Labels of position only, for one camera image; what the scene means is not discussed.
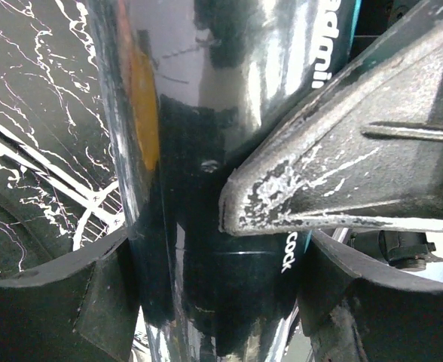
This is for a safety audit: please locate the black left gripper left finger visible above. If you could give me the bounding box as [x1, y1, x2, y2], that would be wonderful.
[0, 229, 139, 361]

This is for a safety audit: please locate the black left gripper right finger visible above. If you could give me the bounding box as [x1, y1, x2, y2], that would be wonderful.
[298, 231, 443, 361]

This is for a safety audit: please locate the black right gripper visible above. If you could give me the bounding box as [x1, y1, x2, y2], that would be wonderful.
[219, 17, 443, 283]

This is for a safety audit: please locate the black shuttlecock tube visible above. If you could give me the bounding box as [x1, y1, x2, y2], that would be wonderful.
[87, 1, 360, 361]

